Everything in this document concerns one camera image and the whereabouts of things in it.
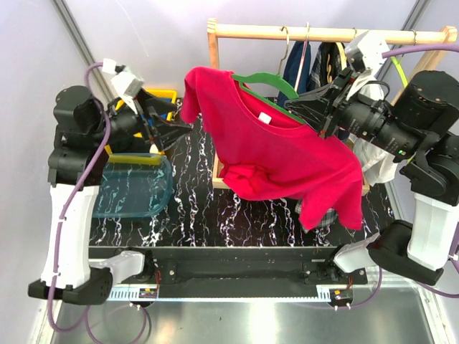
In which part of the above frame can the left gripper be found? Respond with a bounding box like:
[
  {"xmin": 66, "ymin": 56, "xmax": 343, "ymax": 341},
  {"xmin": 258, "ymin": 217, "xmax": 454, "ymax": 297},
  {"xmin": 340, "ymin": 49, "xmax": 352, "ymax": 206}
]
[{"xmin": 90, "ymin": 86, "xmax": 191, "ymax": 148}]

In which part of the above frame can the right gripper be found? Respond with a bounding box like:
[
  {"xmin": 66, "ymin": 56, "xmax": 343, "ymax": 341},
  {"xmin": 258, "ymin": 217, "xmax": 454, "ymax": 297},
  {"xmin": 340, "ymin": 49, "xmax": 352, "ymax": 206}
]
[{"xmin": 286, "ymin": 65, "xmax": 423, "ymax": 159}]

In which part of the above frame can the dark blue denim garment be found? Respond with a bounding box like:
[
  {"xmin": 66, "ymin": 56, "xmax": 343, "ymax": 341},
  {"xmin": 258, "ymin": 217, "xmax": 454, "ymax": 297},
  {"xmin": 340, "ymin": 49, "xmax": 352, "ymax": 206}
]
[{"xmin": 283, "ymin": 42, "xmax": 311, "ymax": 94}]

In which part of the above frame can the plaid skirt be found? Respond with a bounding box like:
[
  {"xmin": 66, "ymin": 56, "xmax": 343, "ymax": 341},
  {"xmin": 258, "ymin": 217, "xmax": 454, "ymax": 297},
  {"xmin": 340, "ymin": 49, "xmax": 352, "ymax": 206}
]
[{"xmin": 307, "ymin": 42, "xmax": 349, "ymax": 229}]

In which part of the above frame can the red t-shirt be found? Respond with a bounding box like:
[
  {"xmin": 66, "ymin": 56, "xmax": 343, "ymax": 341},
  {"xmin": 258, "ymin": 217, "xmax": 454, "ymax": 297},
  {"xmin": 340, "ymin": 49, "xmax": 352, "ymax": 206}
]
[{"xmin": 180, "ymin": 67, "xmax": 363, "ymax": 230}]

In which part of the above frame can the pink hanger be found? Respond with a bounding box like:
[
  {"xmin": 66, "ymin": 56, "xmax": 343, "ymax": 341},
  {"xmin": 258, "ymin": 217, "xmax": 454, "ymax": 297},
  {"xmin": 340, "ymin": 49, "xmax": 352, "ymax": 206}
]
[{"xmin": 294, "ymin": 21, "xmax": 311, "ymax": 92}]

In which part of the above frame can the cream wooden hanger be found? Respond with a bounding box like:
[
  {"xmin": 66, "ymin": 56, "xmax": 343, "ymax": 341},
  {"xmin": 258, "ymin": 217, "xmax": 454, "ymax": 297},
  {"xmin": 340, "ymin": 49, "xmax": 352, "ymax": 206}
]
[{"xmin": 325, "ymin": 42, "xmax": 347, "ymax": 83}]

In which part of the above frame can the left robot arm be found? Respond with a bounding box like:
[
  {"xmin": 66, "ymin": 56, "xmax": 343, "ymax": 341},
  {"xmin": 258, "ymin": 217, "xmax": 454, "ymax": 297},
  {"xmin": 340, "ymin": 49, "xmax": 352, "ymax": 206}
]
[{"xmin": 28, "ymin": 85, "xmax": 191, "ymax": 306}]

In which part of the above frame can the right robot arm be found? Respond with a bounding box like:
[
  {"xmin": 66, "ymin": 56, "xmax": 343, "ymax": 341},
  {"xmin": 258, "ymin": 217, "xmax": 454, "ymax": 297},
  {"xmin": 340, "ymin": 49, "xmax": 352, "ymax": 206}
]
[{"xmin": 285, "ymin": 68, "xmax": 458, "ymax": 286}]

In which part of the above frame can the lime green hanger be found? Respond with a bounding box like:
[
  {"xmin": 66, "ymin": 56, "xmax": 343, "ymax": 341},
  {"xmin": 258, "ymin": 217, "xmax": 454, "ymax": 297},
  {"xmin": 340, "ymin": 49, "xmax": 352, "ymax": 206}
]
[{"xmin": 390, "ymin": 54, "xmax": 408, "ymax": 88}]

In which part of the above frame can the yellow plastic bin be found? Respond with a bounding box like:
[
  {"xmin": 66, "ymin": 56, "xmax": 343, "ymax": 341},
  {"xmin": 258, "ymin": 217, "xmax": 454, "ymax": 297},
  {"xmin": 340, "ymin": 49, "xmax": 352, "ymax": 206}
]
[{"xmin": 105, "ymin": 89, "xmax": 187, "ymax": 155}]

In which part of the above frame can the clear blue plastic tub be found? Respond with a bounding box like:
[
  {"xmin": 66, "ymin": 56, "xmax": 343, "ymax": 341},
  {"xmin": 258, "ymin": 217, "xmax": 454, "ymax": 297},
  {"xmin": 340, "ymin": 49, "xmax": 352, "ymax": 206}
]
[{"xmin": 93, "ymin": 153, "xmax": 173, "ymax": 219}]

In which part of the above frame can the white garment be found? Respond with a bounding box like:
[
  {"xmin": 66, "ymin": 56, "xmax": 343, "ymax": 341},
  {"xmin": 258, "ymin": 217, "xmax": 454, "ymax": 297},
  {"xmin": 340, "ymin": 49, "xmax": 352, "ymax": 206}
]
[{"xmin": 352, "ymin": 138, "xmax": 398, "ymax": 186}]

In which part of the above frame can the wooden clothes rack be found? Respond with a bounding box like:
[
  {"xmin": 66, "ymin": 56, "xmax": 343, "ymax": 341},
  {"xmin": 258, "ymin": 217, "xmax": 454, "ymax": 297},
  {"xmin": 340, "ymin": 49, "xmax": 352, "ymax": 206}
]
[{"xmin": 207, "ymin": 18, "xmax": 458, "ymax": 196}]

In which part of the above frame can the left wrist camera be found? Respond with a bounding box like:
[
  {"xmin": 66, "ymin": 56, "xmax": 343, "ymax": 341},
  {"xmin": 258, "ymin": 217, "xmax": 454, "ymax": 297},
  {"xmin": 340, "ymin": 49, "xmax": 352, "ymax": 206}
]
[{"xmin": 111, "ymin": 65, "xmax": 144, "ymax": 115}]

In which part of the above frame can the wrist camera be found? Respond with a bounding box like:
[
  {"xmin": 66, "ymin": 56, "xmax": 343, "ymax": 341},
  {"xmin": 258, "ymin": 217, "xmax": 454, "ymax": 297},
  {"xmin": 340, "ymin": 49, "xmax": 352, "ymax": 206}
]
[
  {"xmin": 111, "ymin": 65, "xmax": 144, "ymax": 115},
  {"xmin": 345, "ymin": 30, "xmax": 389, "ymax": 86}
]

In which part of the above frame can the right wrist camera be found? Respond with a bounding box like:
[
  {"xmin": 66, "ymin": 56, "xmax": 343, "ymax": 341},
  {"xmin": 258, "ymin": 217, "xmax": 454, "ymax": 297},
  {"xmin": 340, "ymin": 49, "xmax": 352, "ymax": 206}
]
[{"xmin": 345, "ymin": 30, "xmax": 389, "ymax": 86}]

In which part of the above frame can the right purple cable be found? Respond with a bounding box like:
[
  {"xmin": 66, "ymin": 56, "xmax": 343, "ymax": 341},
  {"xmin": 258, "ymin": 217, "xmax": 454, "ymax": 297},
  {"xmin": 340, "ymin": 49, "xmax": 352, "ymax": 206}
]
[{"xmin": 301, "ymin": 42, "xmax": 459, "ymax": 310}]

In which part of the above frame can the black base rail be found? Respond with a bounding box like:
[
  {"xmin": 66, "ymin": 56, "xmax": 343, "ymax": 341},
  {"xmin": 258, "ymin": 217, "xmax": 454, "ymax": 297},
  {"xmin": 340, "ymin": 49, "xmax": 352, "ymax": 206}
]
[{"xmin": 108, "ymin": 247, "xmax": 368, "ymax": 302}]

